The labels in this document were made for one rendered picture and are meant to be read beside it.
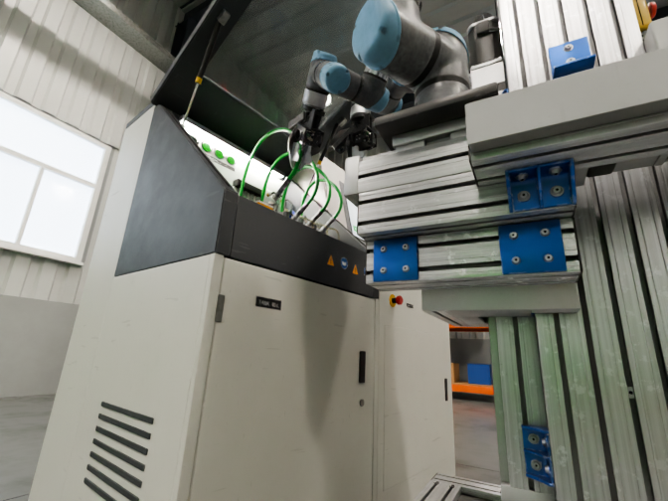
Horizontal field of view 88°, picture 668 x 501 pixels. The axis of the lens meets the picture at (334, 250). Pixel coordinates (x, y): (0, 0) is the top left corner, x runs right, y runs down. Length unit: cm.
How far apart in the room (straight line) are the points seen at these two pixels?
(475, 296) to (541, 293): 11
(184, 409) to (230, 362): 12
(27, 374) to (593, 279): 497
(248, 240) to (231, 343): 25
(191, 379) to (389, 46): 76
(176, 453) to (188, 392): 11
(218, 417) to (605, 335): 75
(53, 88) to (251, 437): 521
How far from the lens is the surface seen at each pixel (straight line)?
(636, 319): 79
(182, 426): 82
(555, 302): 72
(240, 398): 86
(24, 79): 559
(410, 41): 78
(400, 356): 143
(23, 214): 513
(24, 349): 503
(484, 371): 626
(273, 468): 97
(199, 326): 81
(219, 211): 85
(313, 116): 113
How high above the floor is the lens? 59
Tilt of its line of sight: 17 degrees up
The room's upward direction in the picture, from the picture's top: 3 degrees clockwise
